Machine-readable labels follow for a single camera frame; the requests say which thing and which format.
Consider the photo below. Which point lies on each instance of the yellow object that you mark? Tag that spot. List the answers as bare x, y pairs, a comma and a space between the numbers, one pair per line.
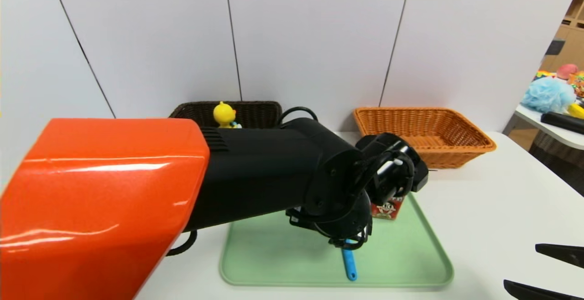
577, 111

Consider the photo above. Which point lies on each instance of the red cartoon milk carton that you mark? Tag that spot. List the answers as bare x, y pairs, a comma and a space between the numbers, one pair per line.
388, 209

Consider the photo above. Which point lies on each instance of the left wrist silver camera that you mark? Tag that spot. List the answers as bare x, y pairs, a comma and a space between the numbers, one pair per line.
417, 172

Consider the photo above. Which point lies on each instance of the light green plastic tray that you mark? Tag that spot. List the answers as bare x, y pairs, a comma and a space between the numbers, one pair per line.
410, 254

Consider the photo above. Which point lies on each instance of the dark brown wicker basket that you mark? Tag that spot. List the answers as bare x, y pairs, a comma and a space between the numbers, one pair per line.
260, 113

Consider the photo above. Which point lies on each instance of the white side table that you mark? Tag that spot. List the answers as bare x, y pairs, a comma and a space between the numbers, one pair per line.
547, 129

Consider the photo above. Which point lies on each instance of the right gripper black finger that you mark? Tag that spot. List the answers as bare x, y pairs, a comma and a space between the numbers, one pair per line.
534, 293
568, 254

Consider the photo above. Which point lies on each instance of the pink round object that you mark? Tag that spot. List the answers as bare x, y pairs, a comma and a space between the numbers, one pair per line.
567, 71

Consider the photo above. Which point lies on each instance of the wooden shelf unit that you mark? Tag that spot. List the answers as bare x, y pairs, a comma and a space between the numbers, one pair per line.
570, 40

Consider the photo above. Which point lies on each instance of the orange wicker basket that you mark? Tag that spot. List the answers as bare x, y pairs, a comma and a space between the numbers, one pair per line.
456, 149

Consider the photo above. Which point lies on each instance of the colourful snack package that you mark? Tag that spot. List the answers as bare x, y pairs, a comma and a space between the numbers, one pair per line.
577, 83

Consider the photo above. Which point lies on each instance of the rainbow coloured item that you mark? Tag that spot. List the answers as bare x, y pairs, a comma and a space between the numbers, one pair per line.
545, 74

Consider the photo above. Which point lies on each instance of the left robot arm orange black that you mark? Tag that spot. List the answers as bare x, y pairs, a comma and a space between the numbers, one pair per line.
114, 199

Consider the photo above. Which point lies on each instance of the yellow duck scooter toy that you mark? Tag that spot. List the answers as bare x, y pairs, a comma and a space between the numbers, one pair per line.
224, 114

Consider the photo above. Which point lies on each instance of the long black object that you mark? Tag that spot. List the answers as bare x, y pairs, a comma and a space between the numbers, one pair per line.
563, 122

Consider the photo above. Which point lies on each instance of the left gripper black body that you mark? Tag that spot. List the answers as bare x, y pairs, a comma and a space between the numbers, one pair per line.
345, 244

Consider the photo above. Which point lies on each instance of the light blue bath loofah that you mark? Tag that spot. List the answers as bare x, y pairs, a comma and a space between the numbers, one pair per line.
547, 95

